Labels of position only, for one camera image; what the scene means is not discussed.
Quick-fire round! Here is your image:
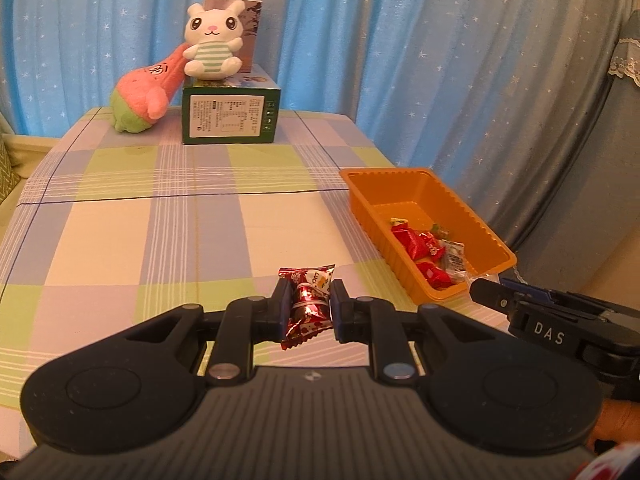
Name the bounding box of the large red snack packet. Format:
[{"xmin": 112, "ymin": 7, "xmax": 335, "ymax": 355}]
[{"xmin": 390, "ymin": 223, "xmax": 431, "ymax": 261}]

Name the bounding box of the light green sofa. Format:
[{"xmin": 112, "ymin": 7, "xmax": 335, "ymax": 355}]
[{"xmin": 1, "ymin": 133, "xmax": 58, "ymax": 236}]

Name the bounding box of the green white carton box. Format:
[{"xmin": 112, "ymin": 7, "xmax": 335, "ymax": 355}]
[{"xmin": 181, "ymin": 65, "xmax": 281, "ymax": 145}]

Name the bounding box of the yellow green candy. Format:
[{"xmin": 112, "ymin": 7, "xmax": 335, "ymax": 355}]
[{"xmin": 390, "ymin": 218, "xmax": 409, "ymax": 228}]

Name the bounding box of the person right hand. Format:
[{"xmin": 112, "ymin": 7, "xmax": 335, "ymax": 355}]
[{"xmin": 587, "ymin": 399, "xmax": 640, "ymax": 451}]

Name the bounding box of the orange plastic tray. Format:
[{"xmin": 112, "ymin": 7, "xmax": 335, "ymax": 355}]
[{"xmin": 340, "ymin": 168, "xmax": 516, "ymax": 304}]

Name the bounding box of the red patterned candy wrapper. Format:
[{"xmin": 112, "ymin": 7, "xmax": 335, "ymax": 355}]
[{"xmin": 279, "ymin": 264, "xmax": 335, "ymax": 350}]

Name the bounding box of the green zigzag cushion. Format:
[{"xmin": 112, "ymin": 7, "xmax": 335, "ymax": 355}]
[{"xmin": 0, "ymin": 139, "xmax": 20, "ymax": 203}]

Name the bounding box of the white bunny plush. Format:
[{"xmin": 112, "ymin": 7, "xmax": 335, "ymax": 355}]
[{"xmin": 182, "ymin": 0, "xmax": 245, "ymax": 80}]

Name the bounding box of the plaid tablecloth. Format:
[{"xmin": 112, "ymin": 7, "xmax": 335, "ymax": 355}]
[{"xmin": 0, "ymin": 106, "xmax": 507, "ymax": 461}]

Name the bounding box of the small red candy packet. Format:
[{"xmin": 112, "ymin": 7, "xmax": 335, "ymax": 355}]
[{"xmin": 419, "ymin": 231, "xmax": 446, "ymax": 262}]

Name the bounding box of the blue star curtain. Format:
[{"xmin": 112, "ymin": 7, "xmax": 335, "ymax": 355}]
[{"xmin": 1, "ymin": 0, "xmax": 639, "ymax": 248}]

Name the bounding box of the green brown candy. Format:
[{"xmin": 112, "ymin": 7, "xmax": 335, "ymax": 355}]
[{"xmin": 430, "ymin": 223, "xmax": 450, "ymax": 240}]

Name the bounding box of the brown picture box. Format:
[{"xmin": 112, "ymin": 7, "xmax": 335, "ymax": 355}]
[{"xmin": 203, "ymin": 0, "xmax": 262, "ymax": 73}]

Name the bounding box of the clear dark snack packet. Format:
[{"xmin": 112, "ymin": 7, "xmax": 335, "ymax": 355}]
[{"xmin": 440, "ymin": 240, "xmax": 468, "ymax": 283}]

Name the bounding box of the grey lace cloth cover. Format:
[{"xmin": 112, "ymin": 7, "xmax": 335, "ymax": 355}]
[{"xmin": 608, "ymin": 9, "xmax": 640, "ymax": 87}]

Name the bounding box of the pink green plush toy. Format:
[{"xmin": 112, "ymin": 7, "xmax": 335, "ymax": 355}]
[{"xmin": 110, "ymin": 44, "xmax": 189, "ymax": 133}]

